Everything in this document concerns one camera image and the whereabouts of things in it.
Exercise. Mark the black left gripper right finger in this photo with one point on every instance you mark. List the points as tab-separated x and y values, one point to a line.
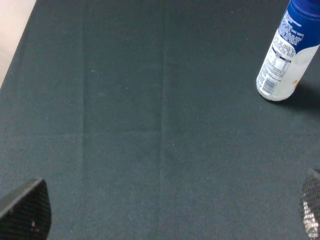
310	204

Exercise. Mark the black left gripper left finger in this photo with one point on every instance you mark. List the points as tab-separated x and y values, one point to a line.
25	212

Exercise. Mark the black tablecloth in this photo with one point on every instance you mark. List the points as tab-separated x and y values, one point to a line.
144	119

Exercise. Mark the blue white milk bottle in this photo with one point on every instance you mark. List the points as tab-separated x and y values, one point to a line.
292	49

